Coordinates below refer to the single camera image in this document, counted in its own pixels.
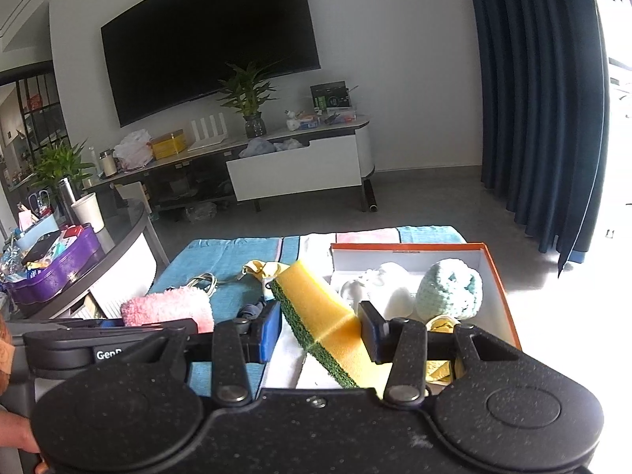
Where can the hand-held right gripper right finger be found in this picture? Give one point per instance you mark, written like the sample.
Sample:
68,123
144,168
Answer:
373,333

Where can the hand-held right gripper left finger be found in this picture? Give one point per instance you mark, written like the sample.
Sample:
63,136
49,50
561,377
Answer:
269,331

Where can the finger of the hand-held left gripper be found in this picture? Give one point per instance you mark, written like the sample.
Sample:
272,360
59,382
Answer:
84,324
163,328

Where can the pink fluffy cloth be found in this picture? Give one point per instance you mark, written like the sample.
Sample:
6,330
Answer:
168,308

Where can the dark blue cloth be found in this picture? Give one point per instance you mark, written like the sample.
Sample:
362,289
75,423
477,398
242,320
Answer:
249,310

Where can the white face mask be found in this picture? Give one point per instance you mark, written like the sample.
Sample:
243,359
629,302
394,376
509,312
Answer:
395,291

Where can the yellow green sponge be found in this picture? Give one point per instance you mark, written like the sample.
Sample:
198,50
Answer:
321,306

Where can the plain yellow scrunchie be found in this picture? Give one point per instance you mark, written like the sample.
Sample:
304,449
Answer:
269,270

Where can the light blue crochet hat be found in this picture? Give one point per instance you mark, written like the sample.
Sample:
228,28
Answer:
447,289

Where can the orange white cardboard box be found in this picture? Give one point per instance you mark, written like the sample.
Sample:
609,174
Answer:
493,281

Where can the person's left hand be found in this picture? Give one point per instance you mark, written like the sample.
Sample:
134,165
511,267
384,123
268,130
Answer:
15,429

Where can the purple tin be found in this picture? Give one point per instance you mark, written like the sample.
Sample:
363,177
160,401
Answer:
64,266

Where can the white ribbed drawer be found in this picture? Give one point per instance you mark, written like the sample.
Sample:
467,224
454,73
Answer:
123,276

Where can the teal packet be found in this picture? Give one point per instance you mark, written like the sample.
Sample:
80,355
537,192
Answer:
61,247

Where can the blue towel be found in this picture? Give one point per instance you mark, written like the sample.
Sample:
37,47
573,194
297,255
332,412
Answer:
222,256

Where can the red white packet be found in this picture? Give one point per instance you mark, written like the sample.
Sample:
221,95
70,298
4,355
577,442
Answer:
73,231

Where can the dark glass coffee table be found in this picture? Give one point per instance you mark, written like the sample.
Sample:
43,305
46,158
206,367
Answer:
123,234

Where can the light blue storage box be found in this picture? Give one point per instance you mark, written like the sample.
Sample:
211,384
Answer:
34,234

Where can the white cup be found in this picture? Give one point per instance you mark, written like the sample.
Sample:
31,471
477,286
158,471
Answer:
89,212

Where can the clear plastic bag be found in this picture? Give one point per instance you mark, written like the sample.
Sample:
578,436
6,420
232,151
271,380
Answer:
200,212

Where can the metal thermos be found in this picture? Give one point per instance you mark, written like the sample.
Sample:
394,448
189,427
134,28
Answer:
68,202

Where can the scissors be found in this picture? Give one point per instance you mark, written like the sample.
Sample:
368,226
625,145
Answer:
38,202

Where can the bamboo plant by thermos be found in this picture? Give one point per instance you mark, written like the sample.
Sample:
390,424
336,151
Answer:
59,165

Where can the glass jar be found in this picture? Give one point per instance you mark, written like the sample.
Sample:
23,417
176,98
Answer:
107,164

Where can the white cabinet drawer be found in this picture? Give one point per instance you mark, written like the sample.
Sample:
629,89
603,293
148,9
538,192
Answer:
296,168

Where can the white plastic bag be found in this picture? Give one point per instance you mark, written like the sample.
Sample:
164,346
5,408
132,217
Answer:
132,150

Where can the yellow box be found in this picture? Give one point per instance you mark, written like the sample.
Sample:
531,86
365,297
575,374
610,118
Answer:
169,145

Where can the blue crumpled cloth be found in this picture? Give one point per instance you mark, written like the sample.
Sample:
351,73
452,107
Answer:
257,148

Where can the white crumpled cloth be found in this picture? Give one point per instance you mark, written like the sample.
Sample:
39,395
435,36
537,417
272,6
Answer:
289,144

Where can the white router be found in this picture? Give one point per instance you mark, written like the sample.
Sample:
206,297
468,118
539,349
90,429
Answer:
207,131

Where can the potted plant in dark vase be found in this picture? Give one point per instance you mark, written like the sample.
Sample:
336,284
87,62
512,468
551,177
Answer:
255,126

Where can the television stand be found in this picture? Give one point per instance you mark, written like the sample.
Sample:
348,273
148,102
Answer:
321,131

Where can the black framed glass partition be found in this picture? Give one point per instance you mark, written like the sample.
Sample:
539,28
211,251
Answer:
34,123

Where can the white figurine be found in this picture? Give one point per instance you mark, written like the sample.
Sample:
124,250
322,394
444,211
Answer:
293,120

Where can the blue white packet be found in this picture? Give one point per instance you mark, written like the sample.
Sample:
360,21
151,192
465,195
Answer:
310,122

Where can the clear plastic box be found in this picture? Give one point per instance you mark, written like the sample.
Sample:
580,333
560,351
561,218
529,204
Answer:
340,115

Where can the green black box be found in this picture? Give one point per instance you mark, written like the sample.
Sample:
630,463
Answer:
331,95

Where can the dark blue curtain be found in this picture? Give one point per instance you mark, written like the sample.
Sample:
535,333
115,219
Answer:
533,84

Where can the black television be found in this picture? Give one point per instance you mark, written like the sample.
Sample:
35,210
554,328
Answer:
207,34

